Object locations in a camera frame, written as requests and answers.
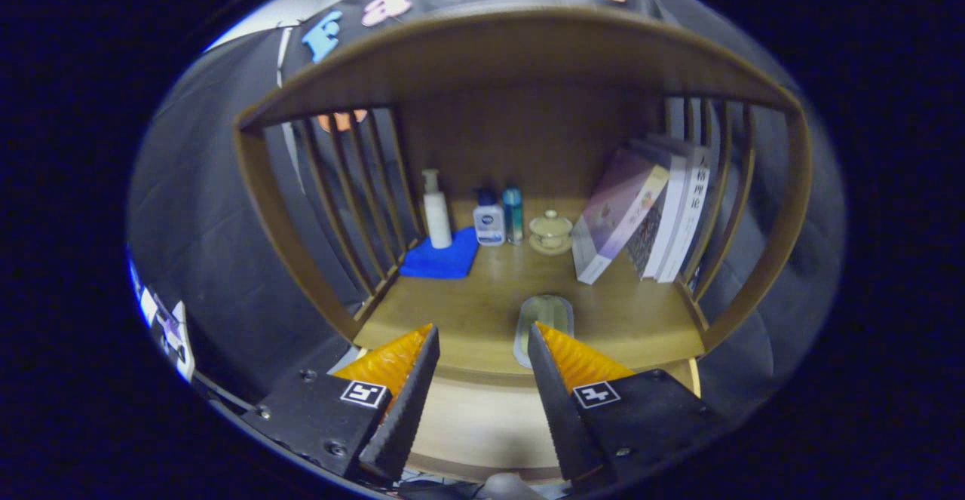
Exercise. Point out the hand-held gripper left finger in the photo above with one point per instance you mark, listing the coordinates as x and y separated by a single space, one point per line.
407 409

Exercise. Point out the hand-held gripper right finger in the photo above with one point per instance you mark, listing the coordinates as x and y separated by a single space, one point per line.
554 409

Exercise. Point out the translucent oval case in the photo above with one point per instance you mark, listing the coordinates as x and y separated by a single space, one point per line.
544 315

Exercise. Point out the wooden countertop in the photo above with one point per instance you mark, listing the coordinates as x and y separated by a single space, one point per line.
482 304

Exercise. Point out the wooden cabinet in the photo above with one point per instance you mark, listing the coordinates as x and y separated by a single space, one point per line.
528 55

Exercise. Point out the blue folded cloth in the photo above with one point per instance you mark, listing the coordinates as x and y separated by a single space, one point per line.
441 260

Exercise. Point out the beige lidded ceramic cup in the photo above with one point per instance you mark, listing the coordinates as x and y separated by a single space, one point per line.
550 233

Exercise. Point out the white pump bottle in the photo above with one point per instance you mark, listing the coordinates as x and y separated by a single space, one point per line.
436 217

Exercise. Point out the white bottle blue cap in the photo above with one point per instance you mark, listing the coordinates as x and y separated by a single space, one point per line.
488 226

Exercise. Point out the teal slim bottle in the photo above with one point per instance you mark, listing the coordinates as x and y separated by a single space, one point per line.
513 213

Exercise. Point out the white book dark patterned cover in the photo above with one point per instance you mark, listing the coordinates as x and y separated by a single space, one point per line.
654 236

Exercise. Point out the purple and white book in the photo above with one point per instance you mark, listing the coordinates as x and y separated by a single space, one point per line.
614 213

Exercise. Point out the black backdrop cloth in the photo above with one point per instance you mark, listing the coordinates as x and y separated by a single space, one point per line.
203 206

